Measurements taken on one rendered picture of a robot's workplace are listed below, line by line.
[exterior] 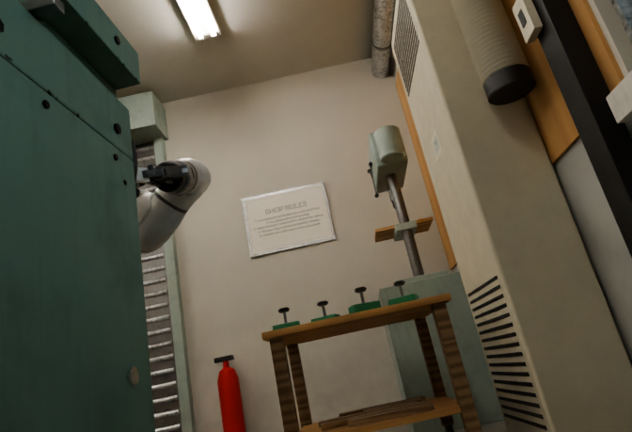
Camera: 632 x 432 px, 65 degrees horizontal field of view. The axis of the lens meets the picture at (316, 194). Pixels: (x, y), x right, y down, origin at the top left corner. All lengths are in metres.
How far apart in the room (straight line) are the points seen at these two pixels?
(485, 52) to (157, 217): 1.15
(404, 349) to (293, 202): 1.60
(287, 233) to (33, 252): 3.21
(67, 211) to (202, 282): 3.18
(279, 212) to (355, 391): 1.35
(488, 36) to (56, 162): 1.47
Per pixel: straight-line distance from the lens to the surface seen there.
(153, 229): 1.37
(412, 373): 2.58
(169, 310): 3.77
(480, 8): 1.86
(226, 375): 3.49
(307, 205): 3.73
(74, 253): 0.59
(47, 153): 0.60
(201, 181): 1.34
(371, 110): 4.04
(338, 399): 3.55
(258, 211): 3.77
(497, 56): 1.76
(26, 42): 0.64
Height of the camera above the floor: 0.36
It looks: 20 degrees up
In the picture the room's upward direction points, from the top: 12 degrees counter-clockwise
